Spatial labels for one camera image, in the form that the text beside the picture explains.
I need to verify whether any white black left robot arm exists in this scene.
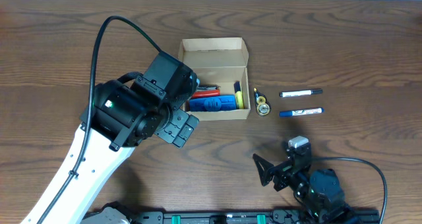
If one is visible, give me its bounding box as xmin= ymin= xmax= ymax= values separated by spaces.
xmin=23 ymin=52 xmax=199 ymax=223

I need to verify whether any red stapler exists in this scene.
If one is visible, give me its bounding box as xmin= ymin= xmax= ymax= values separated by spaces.
xmin=192 ymin=85 xmax=220 ymax=99

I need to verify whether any blue plastic staple remover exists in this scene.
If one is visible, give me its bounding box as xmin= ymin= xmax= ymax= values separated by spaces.
xmin=189 ymin=95 xmax=237 ymax=112

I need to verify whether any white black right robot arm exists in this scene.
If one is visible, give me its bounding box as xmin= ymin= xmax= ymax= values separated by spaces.
xmin=253 ymin=142 xmax=363 ymax=223

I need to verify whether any blue capped white marker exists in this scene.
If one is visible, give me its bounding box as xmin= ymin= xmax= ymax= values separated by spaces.
xmin=279 ymin=107 xmax=324 ymax=117

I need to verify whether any black capped white marker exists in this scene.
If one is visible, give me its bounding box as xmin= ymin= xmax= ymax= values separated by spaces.
xmin=279 ymin=88 xmax=323 ymax=98

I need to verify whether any yellow highlighter pen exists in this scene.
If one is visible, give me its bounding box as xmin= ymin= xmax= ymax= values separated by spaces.
xmin=233 ymin=81 xmax=245 ymax=109

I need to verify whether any brown cardboard box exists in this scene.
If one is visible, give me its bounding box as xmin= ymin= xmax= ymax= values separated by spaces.
xmin=178 ymin=38 xmax=251 ymax=121

